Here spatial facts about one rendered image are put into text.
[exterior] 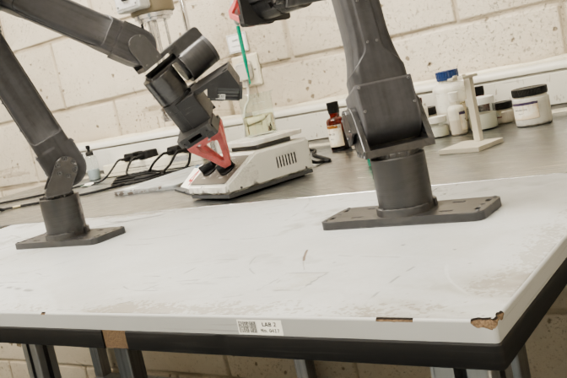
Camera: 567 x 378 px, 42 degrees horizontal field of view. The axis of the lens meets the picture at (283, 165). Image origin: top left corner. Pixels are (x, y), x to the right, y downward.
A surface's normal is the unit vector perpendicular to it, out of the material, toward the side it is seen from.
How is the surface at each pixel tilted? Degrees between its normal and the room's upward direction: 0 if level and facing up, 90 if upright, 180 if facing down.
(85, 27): 89
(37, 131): 81
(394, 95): 75
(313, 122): 90
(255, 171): 90
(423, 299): 0
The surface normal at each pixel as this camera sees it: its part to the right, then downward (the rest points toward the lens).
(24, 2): 0.48, 0.16
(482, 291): -0.20, -0.97
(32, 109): 0.37, 0.00
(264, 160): 0.62, -0.04
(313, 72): -0.55, 0.21
